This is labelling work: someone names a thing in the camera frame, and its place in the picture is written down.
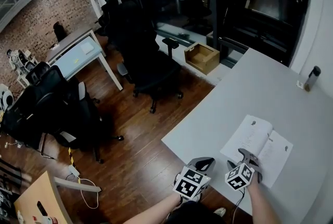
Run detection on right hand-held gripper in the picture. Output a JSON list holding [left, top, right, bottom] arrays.
[[225, 148, 263, 192]]

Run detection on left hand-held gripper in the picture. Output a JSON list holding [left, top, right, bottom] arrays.
[[173, 157, 216, 203]]

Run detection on white booklet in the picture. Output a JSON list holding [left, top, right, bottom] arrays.
[[220, 114, 294, 189]]

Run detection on person's right forearm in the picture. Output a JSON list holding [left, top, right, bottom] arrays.
[[246, 180, 282, 224]]

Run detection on person's left forearm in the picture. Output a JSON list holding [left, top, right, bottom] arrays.
[[129, 193, 183, 224]]

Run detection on person's dark trousers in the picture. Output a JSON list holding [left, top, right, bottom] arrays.
[[166, 201, 220, 224]]

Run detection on clear bottle with black cap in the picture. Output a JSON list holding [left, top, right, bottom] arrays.
[[304, 66, 322, 92]]

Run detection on open wooden box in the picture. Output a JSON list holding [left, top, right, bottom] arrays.
[[184, 42, 221, 76]]

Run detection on grey metal bar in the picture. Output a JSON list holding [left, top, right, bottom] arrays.
[[53, 177, 102, 193]]

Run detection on white power adapter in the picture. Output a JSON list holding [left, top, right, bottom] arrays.
[[68, 165, 81, 177]]

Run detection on large dark window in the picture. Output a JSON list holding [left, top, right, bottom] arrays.
[[105, 0, 310, 67]]

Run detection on black office chair grey armrests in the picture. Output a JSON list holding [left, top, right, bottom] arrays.
[[2, 65, 124, 164]]

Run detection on light blue desk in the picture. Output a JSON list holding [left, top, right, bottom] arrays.
[[52, 35, 123, 91]]

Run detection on white flat pad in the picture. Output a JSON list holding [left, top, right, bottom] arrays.
[[80, 42, 94, 55]]

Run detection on black phone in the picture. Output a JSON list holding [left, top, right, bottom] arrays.
[[36, 201, 46, 216]]

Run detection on light wooden desk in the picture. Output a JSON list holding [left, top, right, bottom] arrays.
[[13, 170, 74, 224]]

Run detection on brown desk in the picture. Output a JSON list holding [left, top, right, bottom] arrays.
[[45, 27, 106, 62]]

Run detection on grey round device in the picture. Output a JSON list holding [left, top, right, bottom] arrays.
[[0, 84, 14, 111]]

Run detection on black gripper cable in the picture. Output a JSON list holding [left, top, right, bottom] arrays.
[[230, 188, 246, 224]]

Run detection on white cable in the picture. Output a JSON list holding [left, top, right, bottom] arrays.
[[77, 175, 100, 209]]

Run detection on yellow black striped cable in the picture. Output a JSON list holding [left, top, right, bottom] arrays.
[[68, 147, 76, 166]]

